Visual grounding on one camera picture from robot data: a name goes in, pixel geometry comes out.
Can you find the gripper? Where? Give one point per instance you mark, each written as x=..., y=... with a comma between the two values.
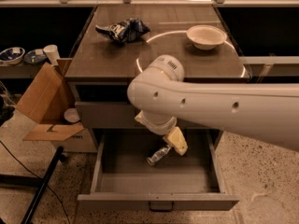
x=159, y=127

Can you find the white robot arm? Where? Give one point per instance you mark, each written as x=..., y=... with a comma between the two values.
x=265, y=112

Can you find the open middle drawer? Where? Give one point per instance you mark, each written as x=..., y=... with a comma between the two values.
x=123, y=179

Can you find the closed top drawer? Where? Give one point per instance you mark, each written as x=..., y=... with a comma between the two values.
x=107, y=115

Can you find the grey drawer cabinet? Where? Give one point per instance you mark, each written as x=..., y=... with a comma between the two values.
x=101, y=69

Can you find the small white bowl in box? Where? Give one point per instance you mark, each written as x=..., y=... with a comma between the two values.
x=71, y=115

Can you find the white paper bowl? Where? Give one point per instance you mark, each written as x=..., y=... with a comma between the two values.
x=206, y=37

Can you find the blue crumpled chip bag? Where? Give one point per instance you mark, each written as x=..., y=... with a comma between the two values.
x=125, y=31

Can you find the brown cardboard box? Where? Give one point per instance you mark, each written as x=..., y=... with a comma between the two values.
x=45, y=102

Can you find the white cup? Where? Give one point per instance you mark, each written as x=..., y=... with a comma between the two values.
x=52, y=53

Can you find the blue patterned bowl right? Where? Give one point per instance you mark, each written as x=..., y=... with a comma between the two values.
x=35, y=57

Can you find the blue patterned bowl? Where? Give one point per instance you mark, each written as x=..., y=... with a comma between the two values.
x=35, y=57
x=12, y=56

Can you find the black stand leg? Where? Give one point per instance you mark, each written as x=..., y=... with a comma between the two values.
x=44, y=181

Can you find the blue patterned bowl left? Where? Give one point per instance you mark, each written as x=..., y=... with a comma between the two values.
x=12, y=56

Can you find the black middle drawer handle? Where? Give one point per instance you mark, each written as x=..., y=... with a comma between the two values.
x=161, y=207

